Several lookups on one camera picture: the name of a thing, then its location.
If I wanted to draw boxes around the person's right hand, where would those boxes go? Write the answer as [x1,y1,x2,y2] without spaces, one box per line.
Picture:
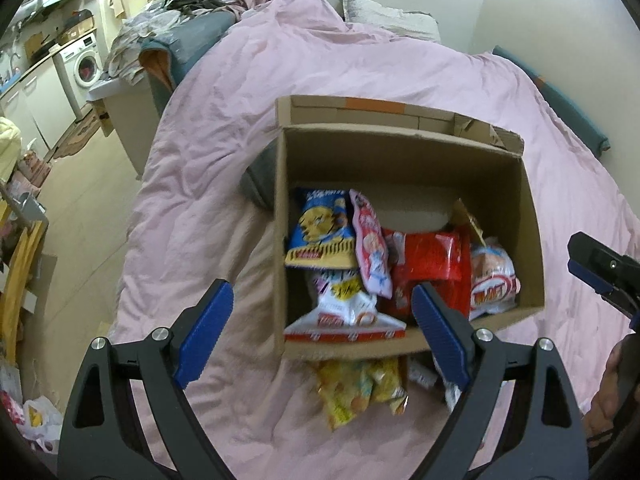
[584,337,626,453]

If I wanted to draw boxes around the blue yellow snack packet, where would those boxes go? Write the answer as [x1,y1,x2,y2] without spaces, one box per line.
[285,187,360,271]

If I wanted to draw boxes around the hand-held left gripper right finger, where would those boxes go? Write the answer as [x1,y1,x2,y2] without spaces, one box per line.
[400,281,588,480]

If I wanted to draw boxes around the grey striped cloth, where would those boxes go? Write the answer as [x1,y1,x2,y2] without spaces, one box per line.
[239,142,278,211]

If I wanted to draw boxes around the white crumpled clothes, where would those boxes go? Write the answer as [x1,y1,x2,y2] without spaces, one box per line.
[105,2,181,83]

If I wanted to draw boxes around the grey white pillow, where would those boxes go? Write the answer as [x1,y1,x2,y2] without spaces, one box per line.
[341,0,442,42]

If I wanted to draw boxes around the white pink cartoon snack packet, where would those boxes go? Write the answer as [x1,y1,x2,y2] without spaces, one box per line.
[348,189,393,297]

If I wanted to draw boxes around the pale yellow quilt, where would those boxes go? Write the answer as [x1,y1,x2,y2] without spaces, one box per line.
[0,116,23,183]

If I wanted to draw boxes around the white washing machine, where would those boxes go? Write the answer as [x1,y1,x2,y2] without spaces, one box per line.
[54,32,106,121]

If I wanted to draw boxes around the white plastic bag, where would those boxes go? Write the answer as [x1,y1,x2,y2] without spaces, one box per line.
[17,395,63,453]

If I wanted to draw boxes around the yellow wooden frame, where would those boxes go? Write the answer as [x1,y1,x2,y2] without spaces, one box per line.
[0,220,48,361]

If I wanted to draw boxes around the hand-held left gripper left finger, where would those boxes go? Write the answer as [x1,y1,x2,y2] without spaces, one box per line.
[60,279,236,480]

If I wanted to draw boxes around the patterned floor rug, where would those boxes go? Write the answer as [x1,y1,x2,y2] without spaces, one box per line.
[50,110,103,161]

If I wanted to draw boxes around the brown storage box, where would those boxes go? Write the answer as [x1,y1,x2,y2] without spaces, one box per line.
[57,15,96,46]

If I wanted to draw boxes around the brown cardboard box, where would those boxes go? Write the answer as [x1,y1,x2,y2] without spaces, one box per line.
[272,95,546,361]

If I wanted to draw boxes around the teal headboard cushion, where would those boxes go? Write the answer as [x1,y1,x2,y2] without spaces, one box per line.
[491,45,612,153]

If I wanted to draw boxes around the white red-oval snack packet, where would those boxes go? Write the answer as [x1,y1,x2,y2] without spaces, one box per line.
[469,240,522,321]

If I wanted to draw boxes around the white storage bin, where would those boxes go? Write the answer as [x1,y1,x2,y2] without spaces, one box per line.
[87,77,161,181]

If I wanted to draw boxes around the white red-edged snack packet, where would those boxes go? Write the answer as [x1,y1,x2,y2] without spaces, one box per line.
[283,267,407,344]

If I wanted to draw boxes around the white kitchen cabinet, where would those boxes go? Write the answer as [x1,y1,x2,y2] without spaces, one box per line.
[0,57,78,158]

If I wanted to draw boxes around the gold dark-print snack packet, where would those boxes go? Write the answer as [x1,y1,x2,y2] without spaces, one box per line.
[452,199,485,248]

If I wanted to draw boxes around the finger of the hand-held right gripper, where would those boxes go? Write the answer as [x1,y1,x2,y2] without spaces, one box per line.
[566,231,640,297]
[597,291,640,333]

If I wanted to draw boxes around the light blue white snack packet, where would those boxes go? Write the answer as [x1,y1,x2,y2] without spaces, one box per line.
[407,355,465,412]

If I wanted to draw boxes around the red snack packet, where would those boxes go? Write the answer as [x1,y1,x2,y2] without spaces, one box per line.
[382,227,472,322]

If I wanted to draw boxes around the pink bed blanket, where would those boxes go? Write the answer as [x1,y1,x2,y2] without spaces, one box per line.
[107,0,640,480]

